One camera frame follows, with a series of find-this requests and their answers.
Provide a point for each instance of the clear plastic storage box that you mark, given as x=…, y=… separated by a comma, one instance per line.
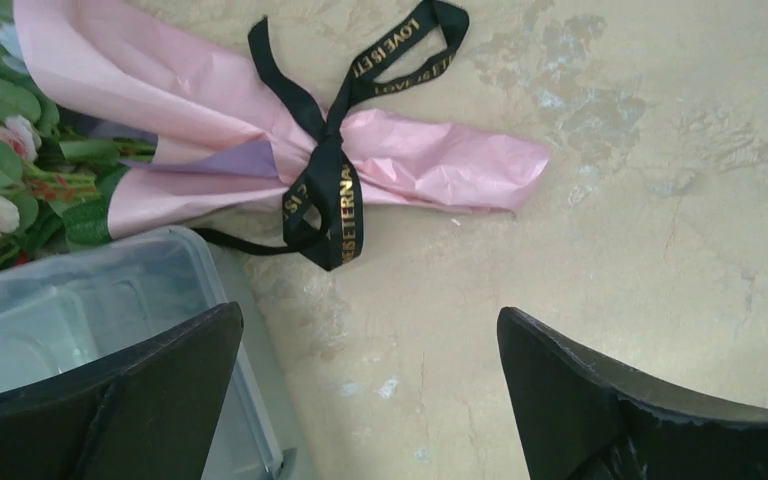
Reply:
x=62, y=312

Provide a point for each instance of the pink wrapping paper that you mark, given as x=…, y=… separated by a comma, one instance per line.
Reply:
x=224, y=139

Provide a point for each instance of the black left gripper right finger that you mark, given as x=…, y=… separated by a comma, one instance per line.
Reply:
x=581, y=414

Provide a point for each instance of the black ribbon gold lettering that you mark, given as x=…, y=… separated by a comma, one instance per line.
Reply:
x=323, y=210

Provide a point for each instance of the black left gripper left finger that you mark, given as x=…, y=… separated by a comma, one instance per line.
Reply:
x=149, y=411

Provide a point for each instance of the artificial flower bouquet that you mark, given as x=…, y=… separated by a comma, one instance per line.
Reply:
x=58, y=169

